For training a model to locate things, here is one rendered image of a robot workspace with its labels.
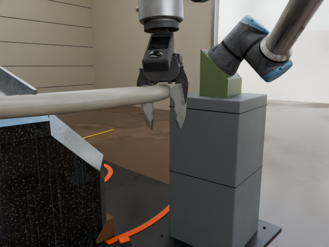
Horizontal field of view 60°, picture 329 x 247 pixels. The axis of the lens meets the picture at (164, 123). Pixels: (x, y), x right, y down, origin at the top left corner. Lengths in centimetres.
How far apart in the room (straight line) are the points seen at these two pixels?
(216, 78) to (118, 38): 616
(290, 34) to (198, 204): 94
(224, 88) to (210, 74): 11
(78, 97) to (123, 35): 703
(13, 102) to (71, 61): 743
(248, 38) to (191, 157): 66
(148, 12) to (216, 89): 98
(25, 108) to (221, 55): 121
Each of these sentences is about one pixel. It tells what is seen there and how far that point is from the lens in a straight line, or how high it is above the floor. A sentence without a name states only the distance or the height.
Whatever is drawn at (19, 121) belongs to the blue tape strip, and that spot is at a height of 81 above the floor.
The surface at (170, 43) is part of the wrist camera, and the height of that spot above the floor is 105.
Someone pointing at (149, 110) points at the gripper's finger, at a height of 92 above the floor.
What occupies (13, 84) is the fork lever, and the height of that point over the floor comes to 95.
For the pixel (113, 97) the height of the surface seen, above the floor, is 96.
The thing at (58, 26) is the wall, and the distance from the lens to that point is 774.
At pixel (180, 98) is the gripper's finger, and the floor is 94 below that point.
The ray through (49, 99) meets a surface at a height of 96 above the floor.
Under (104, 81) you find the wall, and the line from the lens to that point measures 798.
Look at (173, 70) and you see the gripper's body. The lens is 57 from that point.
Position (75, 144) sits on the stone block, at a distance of 125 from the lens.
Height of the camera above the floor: 101
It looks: 11 degrees down
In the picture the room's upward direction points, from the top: straight up
